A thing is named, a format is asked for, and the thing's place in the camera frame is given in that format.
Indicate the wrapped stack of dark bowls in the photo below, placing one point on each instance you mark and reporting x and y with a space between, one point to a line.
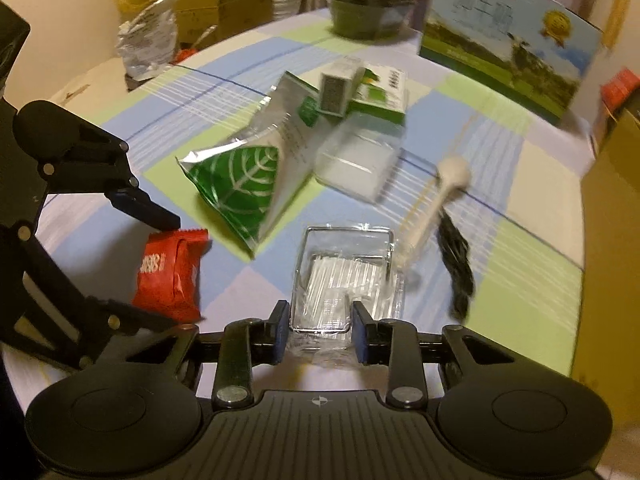
360 15

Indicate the red snack packet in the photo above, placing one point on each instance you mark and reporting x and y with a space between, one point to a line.
170 275

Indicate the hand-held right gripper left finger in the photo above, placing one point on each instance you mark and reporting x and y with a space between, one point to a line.
281 337

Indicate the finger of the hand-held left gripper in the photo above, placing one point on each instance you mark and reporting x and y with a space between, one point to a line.
134 200
117 317

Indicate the silver foil bag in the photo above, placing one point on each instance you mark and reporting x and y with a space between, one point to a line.
147 40

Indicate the green and white snack bag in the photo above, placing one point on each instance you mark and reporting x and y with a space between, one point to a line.
240 185

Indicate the green and white carton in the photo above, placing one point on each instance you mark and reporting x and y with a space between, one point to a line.
381 101

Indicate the milk gift box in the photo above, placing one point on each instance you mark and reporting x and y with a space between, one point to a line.
500 45

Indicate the red labelled package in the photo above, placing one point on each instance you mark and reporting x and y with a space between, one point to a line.
622 87

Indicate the translucent plastic container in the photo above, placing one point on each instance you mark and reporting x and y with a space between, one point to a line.
356 160

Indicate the clear box of plastic straws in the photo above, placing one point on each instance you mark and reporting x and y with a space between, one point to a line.
345 280

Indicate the small red wrapper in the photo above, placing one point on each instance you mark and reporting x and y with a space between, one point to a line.
187 53

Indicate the white plastic spoon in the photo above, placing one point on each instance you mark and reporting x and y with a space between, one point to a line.
452 174

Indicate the yellow cardboard box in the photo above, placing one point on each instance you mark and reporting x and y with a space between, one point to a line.
197 2

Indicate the narrow white box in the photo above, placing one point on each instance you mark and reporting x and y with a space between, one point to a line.
332 92

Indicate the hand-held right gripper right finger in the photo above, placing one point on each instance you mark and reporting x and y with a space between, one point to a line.
361 335

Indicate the large brown cardboard box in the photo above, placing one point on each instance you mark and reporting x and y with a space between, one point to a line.
615 240

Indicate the desktop with checked tablecloth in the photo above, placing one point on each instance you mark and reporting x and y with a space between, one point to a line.
525 200

